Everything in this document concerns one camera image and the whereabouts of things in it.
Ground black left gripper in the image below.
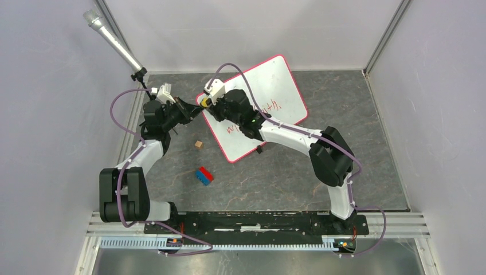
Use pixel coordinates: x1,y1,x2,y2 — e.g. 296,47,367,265
160,96,203,131

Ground yellow round eraser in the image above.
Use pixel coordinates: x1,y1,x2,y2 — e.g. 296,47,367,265
200,97,212,108

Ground pink framed whiteboard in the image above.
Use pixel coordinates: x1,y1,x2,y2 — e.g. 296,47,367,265
202,54,309,163

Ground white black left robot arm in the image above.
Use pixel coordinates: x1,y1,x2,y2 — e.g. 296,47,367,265
99,97,203,222

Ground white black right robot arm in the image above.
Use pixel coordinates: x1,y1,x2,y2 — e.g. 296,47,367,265
200,89,356,234

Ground red blue toy block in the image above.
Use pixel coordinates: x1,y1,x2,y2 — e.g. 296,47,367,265
195,166,214,186

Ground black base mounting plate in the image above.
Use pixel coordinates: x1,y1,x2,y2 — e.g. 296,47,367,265
167,211,369,246

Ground silver microphone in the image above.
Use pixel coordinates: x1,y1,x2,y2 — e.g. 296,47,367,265
83,10,147,80

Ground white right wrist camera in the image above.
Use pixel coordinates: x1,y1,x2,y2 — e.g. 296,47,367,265
204,79,226,103

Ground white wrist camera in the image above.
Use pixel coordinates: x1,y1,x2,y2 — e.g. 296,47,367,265
150,83,175,104
204,79,226,103

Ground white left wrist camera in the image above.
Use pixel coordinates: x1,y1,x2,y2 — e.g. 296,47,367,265
150,83,175,104

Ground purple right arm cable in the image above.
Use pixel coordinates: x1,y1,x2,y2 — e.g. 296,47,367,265
205,62,387,258

